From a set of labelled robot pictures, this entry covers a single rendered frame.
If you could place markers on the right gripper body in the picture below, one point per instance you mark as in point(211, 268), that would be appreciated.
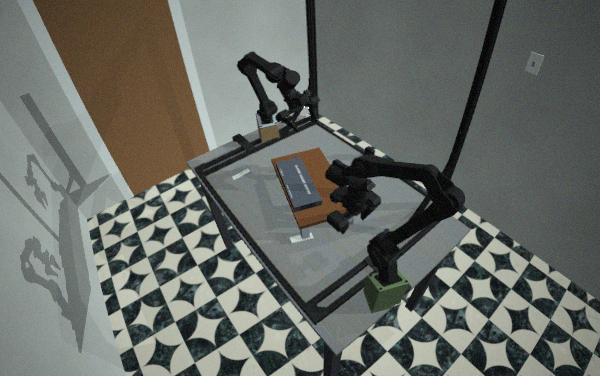
point(283, 114)

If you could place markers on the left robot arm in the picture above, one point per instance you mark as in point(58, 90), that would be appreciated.
point(446, 203)

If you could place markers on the grey network switch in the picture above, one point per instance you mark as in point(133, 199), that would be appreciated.
point(298, 183)

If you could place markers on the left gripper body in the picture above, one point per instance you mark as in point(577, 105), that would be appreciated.
point(340, 221)

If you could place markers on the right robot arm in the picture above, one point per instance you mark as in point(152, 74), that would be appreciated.
point(288, 81)

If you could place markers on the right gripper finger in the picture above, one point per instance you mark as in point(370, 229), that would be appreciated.
point(313, 112)
point(291, 124)

